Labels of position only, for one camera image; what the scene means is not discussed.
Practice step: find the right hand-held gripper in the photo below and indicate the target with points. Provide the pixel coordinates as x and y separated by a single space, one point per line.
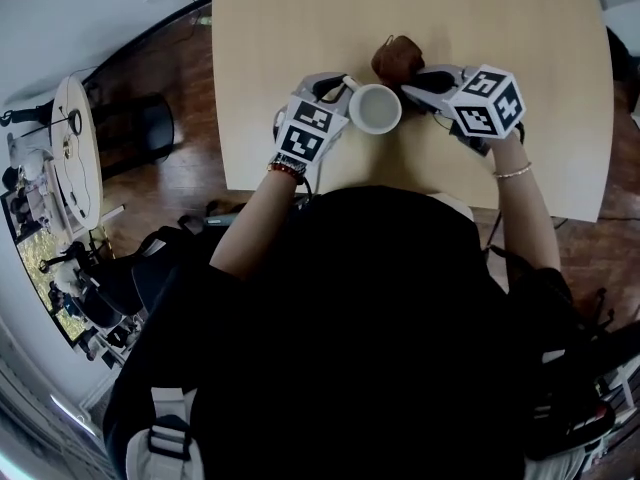
487 108

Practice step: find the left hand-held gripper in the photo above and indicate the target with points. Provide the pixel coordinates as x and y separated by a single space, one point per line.
307 130

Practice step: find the white cup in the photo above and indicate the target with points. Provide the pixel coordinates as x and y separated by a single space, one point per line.
376 109

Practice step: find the brown cloth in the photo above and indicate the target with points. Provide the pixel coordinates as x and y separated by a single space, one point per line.
397 58

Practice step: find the person's left forearm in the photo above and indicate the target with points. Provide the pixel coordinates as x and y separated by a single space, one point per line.
255 228

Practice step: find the person's right forearm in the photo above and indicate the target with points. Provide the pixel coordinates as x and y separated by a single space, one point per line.
530 218

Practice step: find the black round stool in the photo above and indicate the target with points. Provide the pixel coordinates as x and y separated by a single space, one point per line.
140 128

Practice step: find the person's black shirt torso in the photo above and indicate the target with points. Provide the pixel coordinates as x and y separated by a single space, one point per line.
350 333

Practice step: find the round white side table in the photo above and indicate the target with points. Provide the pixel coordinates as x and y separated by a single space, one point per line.
80 178

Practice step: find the black office chair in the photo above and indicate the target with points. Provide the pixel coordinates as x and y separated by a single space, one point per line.
125 278

